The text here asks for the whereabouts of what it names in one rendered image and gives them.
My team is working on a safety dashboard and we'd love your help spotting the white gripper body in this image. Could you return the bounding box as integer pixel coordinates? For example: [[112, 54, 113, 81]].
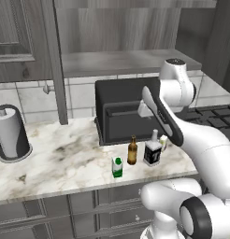
[[137, 100, 154, 120]]

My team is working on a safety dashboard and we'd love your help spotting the round grey cabinet knob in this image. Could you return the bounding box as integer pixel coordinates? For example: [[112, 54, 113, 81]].
[[42, 85, 56, 94]]

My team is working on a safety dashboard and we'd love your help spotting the dark grey open cabinet door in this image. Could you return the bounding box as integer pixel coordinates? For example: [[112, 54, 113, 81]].
[[201, 0, 230, 97]]

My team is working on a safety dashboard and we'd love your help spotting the grey closed cabinet door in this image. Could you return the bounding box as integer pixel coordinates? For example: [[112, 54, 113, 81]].
[[0, 0, 53, 84]]

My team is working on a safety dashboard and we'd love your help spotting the black toaster oven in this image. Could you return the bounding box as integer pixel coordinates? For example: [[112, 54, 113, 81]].
[[93, 77, 171, 147]]

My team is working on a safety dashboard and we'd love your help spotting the pale drink can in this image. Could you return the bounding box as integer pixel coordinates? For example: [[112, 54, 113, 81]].
[[159, 134, 169, 153]]

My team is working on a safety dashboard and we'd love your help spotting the black and white liquor bottle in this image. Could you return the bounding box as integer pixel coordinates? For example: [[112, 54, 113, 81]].
[[142, 129, 163, 168]]

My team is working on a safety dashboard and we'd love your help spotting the brown beer bottle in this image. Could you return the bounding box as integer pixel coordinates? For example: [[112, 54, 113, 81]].
[[126, 134, 139, 166]]

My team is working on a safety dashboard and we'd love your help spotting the green and white carton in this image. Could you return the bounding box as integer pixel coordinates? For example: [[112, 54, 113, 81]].
[[111, 156, 124, 179]]

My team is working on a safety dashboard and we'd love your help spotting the black hob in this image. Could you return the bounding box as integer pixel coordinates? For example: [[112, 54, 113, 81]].
[[180, 104, 230, 138]]

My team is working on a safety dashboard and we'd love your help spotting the grey drawer front with knob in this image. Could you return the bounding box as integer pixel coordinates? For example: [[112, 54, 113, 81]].
[[96, 207, 156, 239]]

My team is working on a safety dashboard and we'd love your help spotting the grey narrow cupboard panel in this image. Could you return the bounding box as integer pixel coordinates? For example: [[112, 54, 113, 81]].
[[67, 190, 98, 239]]

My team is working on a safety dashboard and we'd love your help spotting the black paper towel holder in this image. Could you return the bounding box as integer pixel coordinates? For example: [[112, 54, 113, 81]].
[[0, 104, 34, 163]]

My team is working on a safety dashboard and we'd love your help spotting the white paper towel roll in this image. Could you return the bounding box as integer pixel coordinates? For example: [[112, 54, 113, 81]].
[[0, 108, 22, 159]]

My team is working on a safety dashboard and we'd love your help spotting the grey wide drawer front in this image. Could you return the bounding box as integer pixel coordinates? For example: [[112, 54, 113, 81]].
[[0, 197, 48, 233]]

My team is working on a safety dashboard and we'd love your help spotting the grey open wall cabinet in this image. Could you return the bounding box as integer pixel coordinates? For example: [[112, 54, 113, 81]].
[[52, 0, 218, 79]]

